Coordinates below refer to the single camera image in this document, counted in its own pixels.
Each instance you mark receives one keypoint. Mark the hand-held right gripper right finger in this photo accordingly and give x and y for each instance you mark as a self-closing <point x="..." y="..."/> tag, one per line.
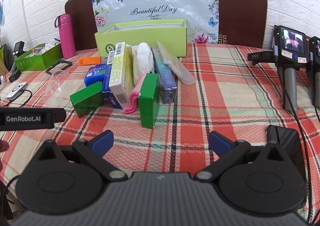
<point x="218" y="144"/>

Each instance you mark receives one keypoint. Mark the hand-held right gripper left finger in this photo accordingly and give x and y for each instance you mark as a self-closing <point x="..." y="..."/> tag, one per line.
<point x="103" y="142"/>

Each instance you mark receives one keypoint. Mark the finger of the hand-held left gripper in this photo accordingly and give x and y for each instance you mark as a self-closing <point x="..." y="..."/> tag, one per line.
<point x="59" y="115"/>

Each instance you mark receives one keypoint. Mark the pink sock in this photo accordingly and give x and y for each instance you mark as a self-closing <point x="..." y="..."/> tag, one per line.
<point x="133" y="99"/>

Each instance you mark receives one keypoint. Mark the blue packet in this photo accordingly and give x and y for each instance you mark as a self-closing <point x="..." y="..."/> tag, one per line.
<point x="96" y="75"/>

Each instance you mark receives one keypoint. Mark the orange and white box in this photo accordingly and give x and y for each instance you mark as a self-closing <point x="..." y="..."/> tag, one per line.
<point x="90" y="61"/>

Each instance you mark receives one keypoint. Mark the pale yellow box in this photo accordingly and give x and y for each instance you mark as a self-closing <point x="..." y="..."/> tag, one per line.
<point x="121" y="75"/>

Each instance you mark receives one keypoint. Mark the blue toothpaste box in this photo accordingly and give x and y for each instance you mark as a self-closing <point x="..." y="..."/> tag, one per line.
<point x="165" y="75"/>

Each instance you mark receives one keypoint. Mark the white sock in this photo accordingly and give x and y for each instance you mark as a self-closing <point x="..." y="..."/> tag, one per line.
<point x="142" y="60"/>

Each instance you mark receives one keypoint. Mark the light green storage box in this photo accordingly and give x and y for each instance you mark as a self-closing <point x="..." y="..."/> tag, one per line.
<point x="150" y="40"/>

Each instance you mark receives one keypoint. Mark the person's left hand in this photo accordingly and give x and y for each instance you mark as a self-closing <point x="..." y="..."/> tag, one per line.
<point x="3" y="146"/>

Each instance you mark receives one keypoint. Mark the white round charger device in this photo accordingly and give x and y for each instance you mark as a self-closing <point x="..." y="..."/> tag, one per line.
<point x="16" y="90"/>

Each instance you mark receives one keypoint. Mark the small green box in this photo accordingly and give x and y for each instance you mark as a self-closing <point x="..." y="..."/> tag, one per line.
<point x="86" y="99"/>

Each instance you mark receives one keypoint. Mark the small black block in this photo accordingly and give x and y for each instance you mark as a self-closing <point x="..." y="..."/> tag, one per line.
<point x="14" y="75"/>

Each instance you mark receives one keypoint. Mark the dark blue box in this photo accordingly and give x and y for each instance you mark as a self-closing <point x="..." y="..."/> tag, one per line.
<point x="112" y="98"/>

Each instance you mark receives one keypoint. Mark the plaid cloth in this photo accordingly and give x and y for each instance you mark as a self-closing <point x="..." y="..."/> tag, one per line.
<point x="225" y="96"/>

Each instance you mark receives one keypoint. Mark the green open tray box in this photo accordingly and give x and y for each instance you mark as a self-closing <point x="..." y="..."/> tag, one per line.
<point x="37" y="62"/>

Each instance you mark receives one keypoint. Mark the tall green box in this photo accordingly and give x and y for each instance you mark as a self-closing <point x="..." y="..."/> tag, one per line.
<point x="148" y="101"/>

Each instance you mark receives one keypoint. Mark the black stand device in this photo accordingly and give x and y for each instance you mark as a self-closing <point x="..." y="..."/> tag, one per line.
<point x="18" y="49"/>

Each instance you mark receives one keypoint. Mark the pink thermos bottle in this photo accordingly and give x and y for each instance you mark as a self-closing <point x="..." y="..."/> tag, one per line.
<point x="66" y="38"/>

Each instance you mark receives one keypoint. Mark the clear plastic toothbrush case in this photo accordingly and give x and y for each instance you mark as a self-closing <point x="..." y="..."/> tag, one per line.
<point x="178" y="67"/>

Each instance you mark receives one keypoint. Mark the spare gripper with lit screen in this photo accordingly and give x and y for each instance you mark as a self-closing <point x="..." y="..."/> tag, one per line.
<point x="287" y="50"/>

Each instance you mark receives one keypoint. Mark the spare gripper device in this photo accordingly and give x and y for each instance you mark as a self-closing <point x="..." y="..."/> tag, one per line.
<point x="315" y="65"/>

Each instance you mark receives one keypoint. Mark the brown wooden headboard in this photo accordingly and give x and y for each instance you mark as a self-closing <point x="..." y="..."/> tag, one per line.
<point x="240" y="15"/>

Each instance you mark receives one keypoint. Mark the floral Beautiful Day pillow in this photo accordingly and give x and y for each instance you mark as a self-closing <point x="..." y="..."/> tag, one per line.
<point x="155" y="0"/>

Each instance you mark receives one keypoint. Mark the black plastic frame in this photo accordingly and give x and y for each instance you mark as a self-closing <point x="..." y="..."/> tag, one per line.
<point x="60" y="63"/>

